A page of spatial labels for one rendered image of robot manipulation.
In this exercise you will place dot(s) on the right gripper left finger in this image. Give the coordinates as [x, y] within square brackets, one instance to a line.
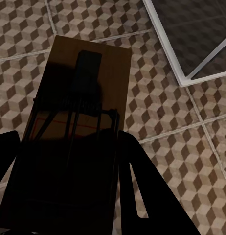
[9, 146]

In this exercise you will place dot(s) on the shower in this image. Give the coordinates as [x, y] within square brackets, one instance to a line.
[182, 80]

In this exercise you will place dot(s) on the mousetrap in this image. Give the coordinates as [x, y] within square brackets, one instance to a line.
[64, 178]

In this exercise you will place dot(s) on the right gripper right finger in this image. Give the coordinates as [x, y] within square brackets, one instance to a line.
[166, 215]

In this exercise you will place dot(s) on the door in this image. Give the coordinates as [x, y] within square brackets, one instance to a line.
[216, 65]
[194, 28]

